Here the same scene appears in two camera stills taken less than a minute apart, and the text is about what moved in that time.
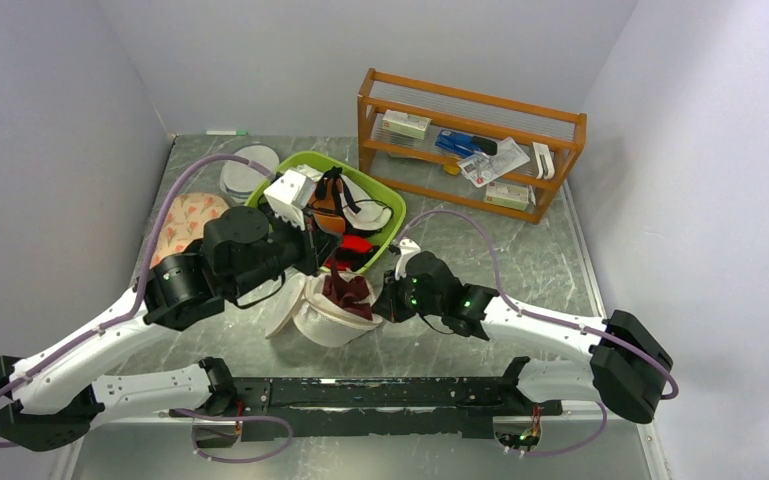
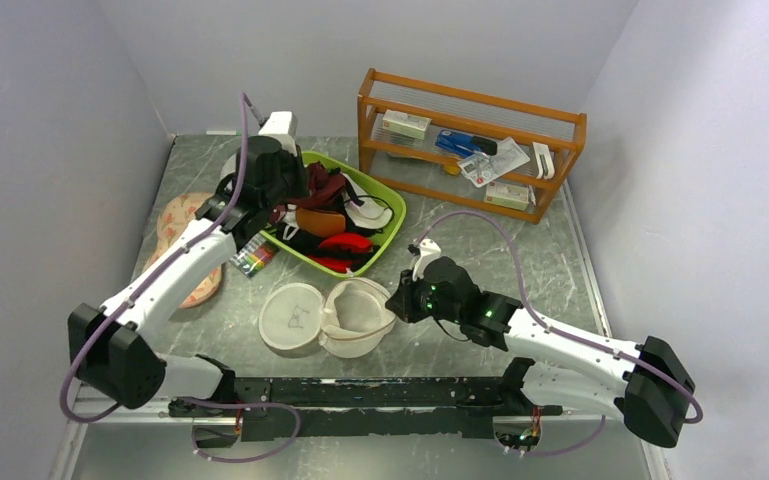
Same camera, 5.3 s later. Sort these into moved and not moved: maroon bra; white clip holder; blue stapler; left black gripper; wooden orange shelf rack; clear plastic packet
Moved: maroon bra; left black gripper
Not moved: wooden orange shelf rack; blue stapler; white clip holder; clear plastic packet
